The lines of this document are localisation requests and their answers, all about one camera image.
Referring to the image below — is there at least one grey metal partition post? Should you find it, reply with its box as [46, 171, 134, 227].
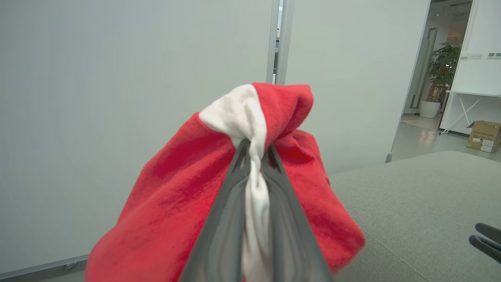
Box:
[275, 0, 295, 85]
[266, 0, 281, 85]

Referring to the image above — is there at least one glass door with handle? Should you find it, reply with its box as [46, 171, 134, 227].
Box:
[407, 27, 439, 112]

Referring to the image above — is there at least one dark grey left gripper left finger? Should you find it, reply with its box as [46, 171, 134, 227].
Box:
[179, 138, 252, 282]

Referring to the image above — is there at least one white folding table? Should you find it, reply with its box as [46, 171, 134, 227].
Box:
[438, 90, 501, 136]

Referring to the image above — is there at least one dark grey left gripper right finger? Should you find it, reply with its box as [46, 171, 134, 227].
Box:
[261, 143, 334, 282]

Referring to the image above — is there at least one green potted plant white pot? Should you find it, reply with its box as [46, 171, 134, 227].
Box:
[419, 41, 462, 119]

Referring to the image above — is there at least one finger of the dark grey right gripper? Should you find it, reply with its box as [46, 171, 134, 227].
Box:
[475, 222, 501, 245]
[469, 235, 501, 264]

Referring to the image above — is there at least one brown cardboard box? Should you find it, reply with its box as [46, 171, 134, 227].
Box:
[467, 120, 501, 153]

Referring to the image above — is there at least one red and white garment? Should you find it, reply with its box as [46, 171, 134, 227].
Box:
[85, 82, 366, 282]

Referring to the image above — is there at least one wide white partition panel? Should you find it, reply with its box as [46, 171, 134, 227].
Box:
[0, 0, 279, 279]

